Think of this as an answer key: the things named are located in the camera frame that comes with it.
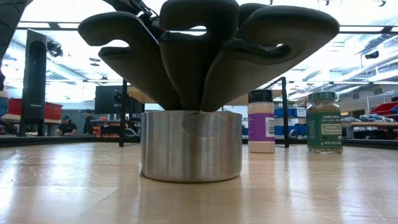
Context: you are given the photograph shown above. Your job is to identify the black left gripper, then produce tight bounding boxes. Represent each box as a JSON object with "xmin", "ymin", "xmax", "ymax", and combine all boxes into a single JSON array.
[{"xmin": 104, "ymin": 0, "xmax": 162, "ymax": 35}]

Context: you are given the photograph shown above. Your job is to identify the purple label spice jar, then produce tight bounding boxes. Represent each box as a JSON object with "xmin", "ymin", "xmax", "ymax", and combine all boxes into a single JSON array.
[{"xmin": 248, "ymin": 89, "xmax": 276, "ymax": 154}]

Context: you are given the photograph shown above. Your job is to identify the green oregano glass jar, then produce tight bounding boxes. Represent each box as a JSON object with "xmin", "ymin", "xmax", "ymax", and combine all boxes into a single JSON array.
[{"xmin": 305, "ymin": 91, "xmax": 344, "ymax": 154}]

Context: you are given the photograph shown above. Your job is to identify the black monitor screen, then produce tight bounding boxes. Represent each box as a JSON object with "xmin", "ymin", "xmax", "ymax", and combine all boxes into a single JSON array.
[{"xmin": 95, "ymin": 85, "xmax": 146, "ymax": 114}]

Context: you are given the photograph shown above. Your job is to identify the tall black column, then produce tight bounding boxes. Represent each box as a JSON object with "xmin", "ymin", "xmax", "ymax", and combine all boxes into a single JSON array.
[{"xmin": 18, "ymin": 29, "xmax": 48, "ymax": 138}]

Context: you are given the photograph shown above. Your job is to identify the person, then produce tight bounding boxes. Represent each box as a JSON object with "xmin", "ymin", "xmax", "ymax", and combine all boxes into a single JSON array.
[
  {"xmin": 0, "ymin": 90, "xmax": 11, "ymax": 119},
  {"xmin": 55, "ymin": 114, "xmax": 78, "ymax": 137},
  {"xmin": 82, "ymin": 108, "xmax": 97, "ymax": 135}
]

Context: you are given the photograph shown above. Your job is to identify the red plastic storage bin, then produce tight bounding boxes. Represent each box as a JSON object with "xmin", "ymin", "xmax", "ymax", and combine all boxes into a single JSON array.
[
  {"xmin": 7, "ymin": 98, "xmax": 63, "ymax": 121},
  {"xmin": 369, "ymin": 102, "xmax": 397, "ymax": 116}
]

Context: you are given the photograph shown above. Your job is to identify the dark grey kitchen utensils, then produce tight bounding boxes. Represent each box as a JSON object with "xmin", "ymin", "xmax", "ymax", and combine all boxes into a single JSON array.
[{"xmin": 139, "ymin": 4, "xmax": 340, "ymax": 184}]

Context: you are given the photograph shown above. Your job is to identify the wooden background workbench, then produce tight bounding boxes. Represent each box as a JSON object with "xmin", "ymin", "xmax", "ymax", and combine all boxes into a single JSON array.
[
  {"xmin": 0, "ymin": 113, "xmax": 62, "ymax": 126},
  {"xmin": 340, "ymin": 121, "xmax": 398, "ymax": 140}
]

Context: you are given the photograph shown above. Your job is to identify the steel measuring cup black handle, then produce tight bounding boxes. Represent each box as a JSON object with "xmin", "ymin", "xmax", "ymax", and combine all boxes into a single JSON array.
[
  {"xmin": 158, "ymin": 0, "xmax": 240, "ymax": 111},
  {"xmin": 238, "ymin": 2, "xmax": 271, "ymax": 35},
  {"xmin": 77, "ymin": 11, "xmax": 183, "ymax": 111}
]

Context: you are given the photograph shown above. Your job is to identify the wooden desk shelf black frame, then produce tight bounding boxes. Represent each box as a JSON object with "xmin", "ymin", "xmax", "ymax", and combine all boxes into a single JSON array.
[{"xmin": 119, "ymin": 77, "xmax": 290, "ymax": 149}]

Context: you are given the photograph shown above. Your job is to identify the black aluminium table frame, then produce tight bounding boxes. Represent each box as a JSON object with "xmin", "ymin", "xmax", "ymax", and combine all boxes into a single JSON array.
[{"xmin": 0, "ymin": 134, "xmax": 398, "ymax": 151}]

